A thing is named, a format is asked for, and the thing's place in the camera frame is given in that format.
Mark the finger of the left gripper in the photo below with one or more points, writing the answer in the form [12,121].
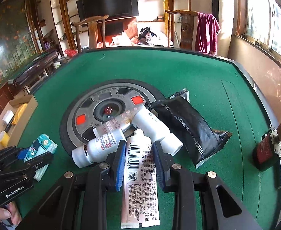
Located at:
[37,162]
[10,155]

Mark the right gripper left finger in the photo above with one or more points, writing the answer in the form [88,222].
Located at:
[79,198]

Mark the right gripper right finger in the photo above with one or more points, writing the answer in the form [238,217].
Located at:
[220,208]

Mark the yellow cream jar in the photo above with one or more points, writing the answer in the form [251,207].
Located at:
[4,138]

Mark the teal cartoon tissue pack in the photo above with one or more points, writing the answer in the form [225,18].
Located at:
[38,147]

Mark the yellow snack packet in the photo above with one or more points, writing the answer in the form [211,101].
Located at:
[19,113]

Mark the white bottle with label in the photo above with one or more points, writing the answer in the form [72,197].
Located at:
[97,150]

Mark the white barcode tube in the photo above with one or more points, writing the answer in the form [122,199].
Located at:
[140,198]

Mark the beige cosmetic tube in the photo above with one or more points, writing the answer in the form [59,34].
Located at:
[122,121]

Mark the black foil pouch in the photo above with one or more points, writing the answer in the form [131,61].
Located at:
[184,121]

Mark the large white lotion bottle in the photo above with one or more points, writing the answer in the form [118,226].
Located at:
[156,130]

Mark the person left hand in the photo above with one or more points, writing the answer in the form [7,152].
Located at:
[11,212]

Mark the black tube green ends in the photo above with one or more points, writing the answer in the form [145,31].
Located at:
[7,128]

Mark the cardboard box tray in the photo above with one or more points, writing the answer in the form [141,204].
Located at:
[16,131]

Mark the red motor with beige roller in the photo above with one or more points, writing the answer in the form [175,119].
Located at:
[268,151]

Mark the round mahjong table console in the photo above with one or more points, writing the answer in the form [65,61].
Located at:
[99,104]

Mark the red plastic bag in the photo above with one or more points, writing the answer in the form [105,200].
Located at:
[71,53]

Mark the wooden chair left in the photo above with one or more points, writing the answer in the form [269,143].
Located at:
[92,29]

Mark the wooden chair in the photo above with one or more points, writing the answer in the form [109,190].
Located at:
[92,29]
[187,27]

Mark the dark clothes pile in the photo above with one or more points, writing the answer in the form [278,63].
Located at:
[146,36]

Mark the maroon cloth on chair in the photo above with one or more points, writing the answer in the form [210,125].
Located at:
[208,30]

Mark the black flat television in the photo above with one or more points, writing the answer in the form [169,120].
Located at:
[115,9]

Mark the wooden chair right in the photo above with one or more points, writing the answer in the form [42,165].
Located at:
[187,27]

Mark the floral wall painting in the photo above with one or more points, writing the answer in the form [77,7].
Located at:
[16,43]

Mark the window frame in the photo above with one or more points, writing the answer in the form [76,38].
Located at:
[259,23]

